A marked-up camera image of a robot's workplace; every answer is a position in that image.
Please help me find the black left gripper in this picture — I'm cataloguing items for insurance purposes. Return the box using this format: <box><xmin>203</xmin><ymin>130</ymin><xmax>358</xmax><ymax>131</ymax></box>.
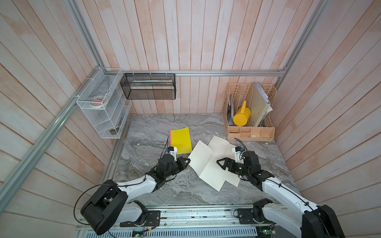
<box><xmin>164</xmin><ymin>156</ymin><xmax>191</xmax><ymax>178</ymax></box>

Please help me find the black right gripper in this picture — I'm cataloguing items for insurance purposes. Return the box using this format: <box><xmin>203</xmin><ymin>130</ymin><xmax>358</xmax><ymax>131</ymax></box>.
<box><xmin>217</xmin><ymin>157</ymin><xmax>251</xmax><ymax>177</ymax></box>

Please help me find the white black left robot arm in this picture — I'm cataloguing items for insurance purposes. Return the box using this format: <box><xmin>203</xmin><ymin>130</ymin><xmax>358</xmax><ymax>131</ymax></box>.
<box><xmin>80</xmin><ymin>154</ymin><xmax>191</xmax><ymax>235</ymax></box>

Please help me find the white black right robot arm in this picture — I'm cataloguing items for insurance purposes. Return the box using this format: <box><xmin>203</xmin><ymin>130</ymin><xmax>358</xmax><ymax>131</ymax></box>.
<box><xmin>217</xmin><ymin>148</ymin><xmax>345</xmax><ymax>238</ymax></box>

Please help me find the open lined notebook underneath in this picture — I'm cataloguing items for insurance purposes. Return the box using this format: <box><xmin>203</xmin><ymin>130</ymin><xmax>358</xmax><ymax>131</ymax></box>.
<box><xmin>208</xmin><ymin>136</ymin><xmax>236</xmax><ymax>160</ymax></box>

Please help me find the open white lined notebook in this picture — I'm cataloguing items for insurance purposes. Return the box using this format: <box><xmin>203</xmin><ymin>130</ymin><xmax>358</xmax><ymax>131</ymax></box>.
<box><xmin>189</xmin><ymin>141</ymin><xmax>240</xmax><ymax>191</ymax></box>

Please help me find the yellow plastic watering can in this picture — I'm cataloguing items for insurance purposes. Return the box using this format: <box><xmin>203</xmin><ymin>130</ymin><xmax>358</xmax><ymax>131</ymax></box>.
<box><xmin>233</xmin><ymin>101</ymin><xmax>251</xmax><ymax>127</ymax></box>

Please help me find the grey book in organizer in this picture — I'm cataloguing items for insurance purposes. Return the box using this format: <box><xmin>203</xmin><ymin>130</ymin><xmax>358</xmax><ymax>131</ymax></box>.
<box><xmin>227</xmin><ymin>95</ymin><xmax>235</xmax><ymax>126</ymax></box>

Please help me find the beige plastic desk organizer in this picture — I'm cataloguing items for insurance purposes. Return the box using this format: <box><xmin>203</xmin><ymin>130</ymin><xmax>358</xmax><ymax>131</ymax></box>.
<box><xmin>222</xmin><ymin>83</ymin><xmax>277</xmax><ymax>141</ymax></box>

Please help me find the beige folder in organizer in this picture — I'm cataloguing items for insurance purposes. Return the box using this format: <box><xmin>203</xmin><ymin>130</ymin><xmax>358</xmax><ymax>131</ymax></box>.
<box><xmin>249</xmin><ymin>82</ymin><xmax>272</xmax><ymax>127</ymax></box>

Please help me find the tape roll on shelf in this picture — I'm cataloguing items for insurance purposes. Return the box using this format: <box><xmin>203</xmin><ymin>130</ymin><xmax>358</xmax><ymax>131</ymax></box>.
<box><xmin>89</xmin><ymin>95</ymin><xmax>109</xmax><ymax>109</ymax></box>

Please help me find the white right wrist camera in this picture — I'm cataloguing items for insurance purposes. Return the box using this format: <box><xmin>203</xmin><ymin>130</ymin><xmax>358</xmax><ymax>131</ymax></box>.
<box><xmin>232</xmin><ymin>146</ymin><xmax>245</xmax><ymax>163</ymax></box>

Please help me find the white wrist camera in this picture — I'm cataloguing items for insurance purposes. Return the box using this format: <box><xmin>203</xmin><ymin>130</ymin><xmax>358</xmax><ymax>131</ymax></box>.
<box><xmin>167</xmin><ymin>146</ymin><xmax>177</xmax><ymax>161</ymax></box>
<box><xmin>232</xmin><ymin>146</ymin><xmax>245</xmax><ymax>163</ymax></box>

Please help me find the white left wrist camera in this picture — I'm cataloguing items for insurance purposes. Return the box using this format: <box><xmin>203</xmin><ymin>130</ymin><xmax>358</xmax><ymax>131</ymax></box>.
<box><xmin>167</xmin><ymin>146</ymin><xmax>177</xmax><ymax>161</ymax></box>

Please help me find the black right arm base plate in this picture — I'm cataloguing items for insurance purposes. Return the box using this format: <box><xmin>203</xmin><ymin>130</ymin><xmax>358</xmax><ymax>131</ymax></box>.
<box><xmin>233</xmin><ymin>208</ymin><xmax>265</xmax><ymax>225</ymax></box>

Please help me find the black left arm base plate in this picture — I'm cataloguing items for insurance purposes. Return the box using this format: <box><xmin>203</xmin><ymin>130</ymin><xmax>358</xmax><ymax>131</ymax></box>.
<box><xmin>120</xmin><ymin>210</ymin><xmax>161</xmax><ymax>228</ymax></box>

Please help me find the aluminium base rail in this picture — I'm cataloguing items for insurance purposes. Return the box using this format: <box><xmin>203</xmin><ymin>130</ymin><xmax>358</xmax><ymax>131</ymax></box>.
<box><xmin>71</xmin><ymin>203</ymin><xmax>323</xmax><ymax>238</ymax></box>

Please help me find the black mesh wall basket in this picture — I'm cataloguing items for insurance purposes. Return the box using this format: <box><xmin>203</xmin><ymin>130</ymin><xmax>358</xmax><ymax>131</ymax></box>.
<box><xmin>120</xmin><ymin>73</ymin><xmax>177</xmax><ymax>100</ymax></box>

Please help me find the horizontal aluminium wall rail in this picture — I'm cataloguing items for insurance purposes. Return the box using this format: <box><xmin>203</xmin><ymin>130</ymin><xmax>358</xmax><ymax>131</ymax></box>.
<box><xmin>121</xmin><ymin>69</ymin><xmax>285</xmax><ymax>77</ymax></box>

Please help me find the white wire mesh shelf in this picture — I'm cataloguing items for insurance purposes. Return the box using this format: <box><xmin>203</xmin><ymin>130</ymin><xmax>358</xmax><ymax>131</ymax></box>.
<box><xmin>76</xmin><ymin>67</ymin><xmax>132</xmax><ymax>139</ymax></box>

